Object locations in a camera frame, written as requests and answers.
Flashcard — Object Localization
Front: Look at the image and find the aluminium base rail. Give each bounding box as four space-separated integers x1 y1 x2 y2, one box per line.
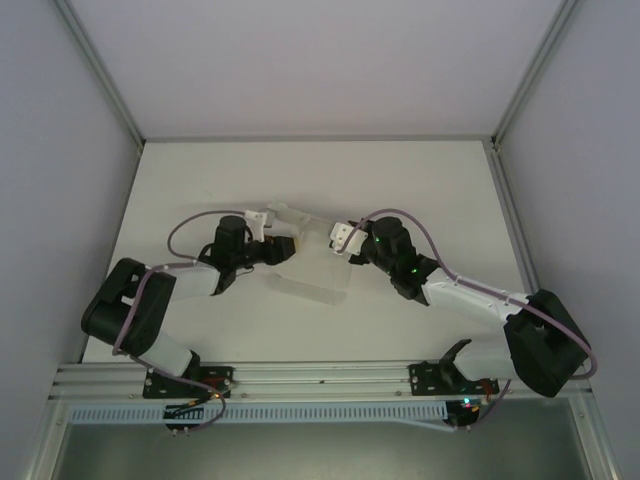
49 355 596 401

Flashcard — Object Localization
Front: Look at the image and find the aluminium table side rail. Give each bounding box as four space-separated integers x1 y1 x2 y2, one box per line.
489 142 539 290

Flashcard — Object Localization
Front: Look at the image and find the aluminium frame post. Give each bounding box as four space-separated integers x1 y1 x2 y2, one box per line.
62 0 147 149
492 0 584 149

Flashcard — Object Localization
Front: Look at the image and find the white paper box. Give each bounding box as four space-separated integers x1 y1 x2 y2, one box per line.
263 199 351 307

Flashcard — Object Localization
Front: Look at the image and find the black electronics board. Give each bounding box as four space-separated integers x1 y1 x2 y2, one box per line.
447 398 484 432

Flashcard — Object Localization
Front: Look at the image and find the aluminium frame crossbar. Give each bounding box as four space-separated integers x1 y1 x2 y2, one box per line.
142 133 496 144

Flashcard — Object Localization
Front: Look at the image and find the white slotted cable duct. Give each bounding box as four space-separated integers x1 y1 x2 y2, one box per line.
67 403 449 425

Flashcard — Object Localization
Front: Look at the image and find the grey metal sheet panel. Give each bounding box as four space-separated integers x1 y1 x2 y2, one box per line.
49 422 596 480

